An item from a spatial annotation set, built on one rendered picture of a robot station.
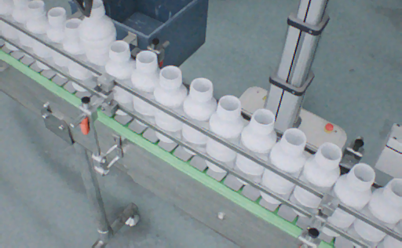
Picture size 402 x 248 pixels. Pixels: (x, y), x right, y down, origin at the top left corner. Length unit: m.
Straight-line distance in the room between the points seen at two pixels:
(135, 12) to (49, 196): 0.92
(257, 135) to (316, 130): 1.24
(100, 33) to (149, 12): 0.80
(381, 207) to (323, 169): 0.11
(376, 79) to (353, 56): 0.22
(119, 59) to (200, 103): 0.17
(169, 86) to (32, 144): 1.53
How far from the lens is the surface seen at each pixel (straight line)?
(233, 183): 0.79
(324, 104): 2.42
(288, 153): 0.67
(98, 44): 0.80
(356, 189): 0.67
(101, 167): 0.94
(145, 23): 1.56
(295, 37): 1.33
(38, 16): 0.93
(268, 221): 0.78
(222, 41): 2.66
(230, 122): 0.70
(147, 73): 0.76
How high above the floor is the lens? 1.67
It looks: 48 degrees down
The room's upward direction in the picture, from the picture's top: 5 degrees clockwise
